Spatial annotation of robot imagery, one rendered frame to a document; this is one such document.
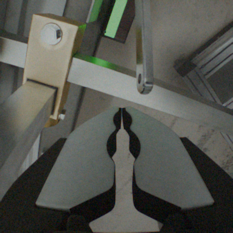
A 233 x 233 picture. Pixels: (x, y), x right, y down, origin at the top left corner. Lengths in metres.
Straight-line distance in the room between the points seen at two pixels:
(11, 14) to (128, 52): 0.73
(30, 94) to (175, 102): 0.17
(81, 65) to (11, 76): 0.34
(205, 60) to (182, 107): 0.71
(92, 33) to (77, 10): 0.05
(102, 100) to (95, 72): 0.97
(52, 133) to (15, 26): 0.27
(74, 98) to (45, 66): 0.20
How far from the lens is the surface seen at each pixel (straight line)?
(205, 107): 0.25
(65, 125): 0.44
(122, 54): 1.07
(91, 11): 0.26
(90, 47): 0.36
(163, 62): 1.12
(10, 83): 0.54
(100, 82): 0.21
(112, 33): 0.35
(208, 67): 0.95
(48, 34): 0.19
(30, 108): 0.17
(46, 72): 0.21
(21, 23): 0.49
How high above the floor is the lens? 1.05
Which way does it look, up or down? 59 degrees down
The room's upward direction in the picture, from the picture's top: 178 degrees counter-clockwise
